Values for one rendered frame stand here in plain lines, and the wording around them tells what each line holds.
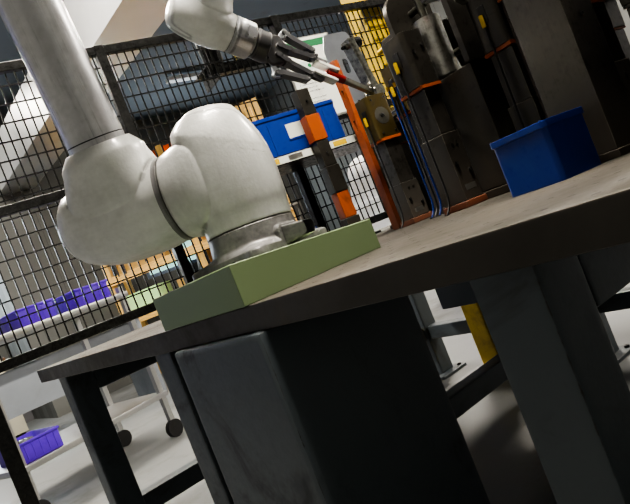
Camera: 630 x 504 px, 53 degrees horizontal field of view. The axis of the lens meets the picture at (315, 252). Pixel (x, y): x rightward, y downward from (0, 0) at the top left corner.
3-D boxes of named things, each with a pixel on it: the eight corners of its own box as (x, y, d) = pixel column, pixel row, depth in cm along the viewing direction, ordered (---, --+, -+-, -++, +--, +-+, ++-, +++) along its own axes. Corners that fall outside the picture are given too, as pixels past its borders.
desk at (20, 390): (171, 391, 565) (139, 311, 564) (6, 472, 479) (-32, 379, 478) (143, 394, 623) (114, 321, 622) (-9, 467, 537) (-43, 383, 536)
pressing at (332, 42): (387, 129, 202) (347, 29, 202) (359, 138, 196) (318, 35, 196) (385, 130, 203) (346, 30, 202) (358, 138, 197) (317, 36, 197)
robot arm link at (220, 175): (282, 210, 100) (234, 80, 101) (180, 249, 103) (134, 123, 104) (302, 211, 116) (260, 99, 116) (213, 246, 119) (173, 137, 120)
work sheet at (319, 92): (358, 109, 234) (327, 31, 233) (308, 123, 222) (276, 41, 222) (355, 111, 235) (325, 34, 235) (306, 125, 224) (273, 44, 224)
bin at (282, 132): (348, 135, 204) (333, 98, 204) (264, 162, 192) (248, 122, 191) (327, 150, 219) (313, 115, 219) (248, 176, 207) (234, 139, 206)
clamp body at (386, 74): (476, 202, 151) (418, 55, 150) (443, 216, 145) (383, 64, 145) (457, 209, 157) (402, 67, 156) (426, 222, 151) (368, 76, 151)
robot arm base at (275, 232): (275, 248, 94) (262, 213, 94) (190, 284, 109) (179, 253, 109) (348, 226, 108) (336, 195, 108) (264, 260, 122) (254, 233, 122)
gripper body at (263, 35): (255, 50, 150) (290, 65, 154) (260, 19, 152) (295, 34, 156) (243, 64, 156) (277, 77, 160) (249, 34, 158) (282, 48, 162)
